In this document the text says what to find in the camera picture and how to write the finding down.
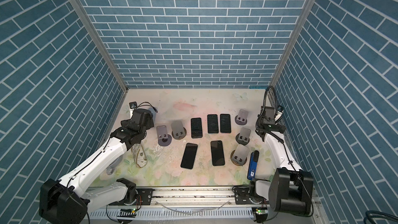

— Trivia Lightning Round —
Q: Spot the round phone stand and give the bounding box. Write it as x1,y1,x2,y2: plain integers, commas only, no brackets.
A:
235,128,251,146
231,144,250,167

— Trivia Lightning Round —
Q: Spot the teal case phone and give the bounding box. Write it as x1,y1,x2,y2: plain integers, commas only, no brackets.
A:
207,114,219,134

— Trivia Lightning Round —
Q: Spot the black phone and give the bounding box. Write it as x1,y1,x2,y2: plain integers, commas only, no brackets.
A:
191,118,203,139
180,143,198,170

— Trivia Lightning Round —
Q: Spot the purple case phone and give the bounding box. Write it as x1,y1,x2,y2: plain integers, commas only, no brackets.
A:
210,141,225,167

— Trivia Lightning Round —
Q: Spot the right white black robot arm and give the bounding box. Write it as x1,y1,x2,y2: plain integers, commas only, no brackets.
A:
231,86,314,223

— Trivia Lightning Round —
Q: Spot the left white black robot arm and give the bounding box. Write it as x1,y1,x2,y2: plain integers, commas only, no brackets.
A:
38,102,157,224

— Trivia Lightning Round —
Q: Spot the grey right phone stand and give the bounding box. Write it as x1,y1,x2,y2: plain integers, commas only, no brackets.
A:
234,109,249,125

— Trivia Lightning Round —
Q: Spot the back left phone stand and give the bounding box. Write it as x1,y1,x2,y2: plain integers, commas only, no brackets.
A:
156,125,172,147

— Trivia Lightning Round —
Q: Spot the purple case phone stand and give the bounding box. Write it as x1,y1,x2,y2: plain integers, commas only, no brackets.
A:
171,120,187,140

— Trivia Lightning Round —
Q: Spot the blue black rectangular device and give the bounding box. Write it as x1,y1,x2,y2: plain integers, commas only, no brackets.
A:
247,150,260,181

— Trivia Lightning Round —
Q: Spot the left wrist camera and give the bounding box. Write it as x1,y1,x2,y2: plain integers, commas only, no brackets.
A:
129,102,138,110

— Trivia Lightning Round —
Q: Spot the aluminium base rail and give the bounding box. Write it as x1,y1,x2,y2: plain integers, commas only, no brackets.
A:
82,183,328,224

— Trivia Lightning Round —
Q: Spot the black cable bottom right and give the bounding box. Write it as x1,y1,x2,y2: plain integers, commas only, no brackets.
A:
363,211,398,224

